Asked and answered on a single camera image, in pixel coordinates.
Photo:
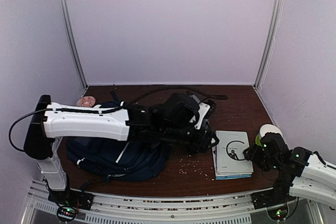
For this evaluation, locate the navy blue student backpack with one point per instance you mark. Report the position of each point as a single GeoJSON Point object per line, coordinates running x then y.
{"type": "Point", "coordinates": [117, 160]}

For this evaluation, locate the red white patterned bowl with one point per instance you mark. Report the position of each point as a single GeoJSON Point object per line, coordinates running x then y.
{"type": "Point", "coordinates": [86, 101]}

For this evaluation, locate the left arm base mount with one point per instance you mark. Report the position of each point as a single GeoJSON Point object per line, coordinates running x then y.
{"type": "Point", "coordinates": [69, 203]}

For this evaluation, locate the grey fabric pouch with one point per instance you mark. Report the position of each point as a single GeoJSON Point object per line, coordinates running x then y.
{"type": "Point", "coordinates": [196, 98]}

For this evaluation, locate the right aluminium corner post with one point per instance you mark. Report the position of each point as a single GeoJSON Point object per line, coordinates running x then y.
{"type": "Point", "coordinates": [269, 44]}

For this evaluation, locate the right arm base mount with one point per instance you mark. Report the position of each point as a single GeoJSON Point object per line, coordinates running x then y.
{"type": "Point", "coordinates": [279, 204]}

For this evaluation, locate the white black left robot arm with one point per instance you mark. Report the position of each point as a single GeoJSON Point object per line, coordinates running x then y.
{"type": "Point", "coordinates": [128, 122]}

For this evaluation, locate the left aluminium corner post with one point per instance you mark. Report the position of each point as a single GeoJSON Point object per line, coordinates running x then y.
{"type": "Point", "coordinates": [72, 43]}

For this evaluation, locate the aluminium corner post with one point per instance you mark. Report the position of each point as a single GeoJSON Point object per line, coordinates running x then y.
{"type": "Point", "coordinates": [269, 44]}
{"type": "Point", "coordinates": [72, 43]}

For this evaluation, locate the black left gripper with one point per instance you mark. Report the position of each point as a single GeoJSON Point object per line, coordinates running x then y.
{"type": "Point", "coordinates": [212, 138]}

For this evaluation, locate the blue white bottom book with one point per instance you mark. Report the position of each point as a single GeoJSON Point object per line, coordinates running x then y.
{"type": "Point", "coordinates": [233, 177]}

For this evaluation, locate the aluminium front rail frame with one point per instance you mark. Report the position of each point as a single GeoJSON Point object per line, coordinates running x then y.
{"type": "Point", "coordinates": [229, 208]}

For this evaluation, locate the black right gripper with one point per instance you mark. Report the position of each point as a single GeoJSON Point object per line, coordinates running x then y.
{"type": "Point", "coordinates": [251, 150]}

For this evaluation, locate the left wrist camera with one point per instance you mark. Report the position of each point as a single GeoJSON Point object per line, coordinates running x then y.
{"type": "Point", "coordinates": [201, 117]}

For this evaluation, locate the white Great Gatsby book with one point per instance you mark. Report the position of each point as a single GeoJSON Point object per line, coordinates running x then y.
{"type": "Point", "coordinates": [232, 153]}

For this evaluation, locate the lime green plate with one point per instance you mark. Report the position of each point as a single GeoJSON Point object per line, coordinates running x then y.
{"type": "Point", "coordinates": [257, 140]}

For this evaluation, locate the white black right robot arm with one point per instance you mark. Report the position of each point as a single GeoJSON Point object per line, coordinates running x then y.
{"type": "Point", "coordinates": [301, 173]}

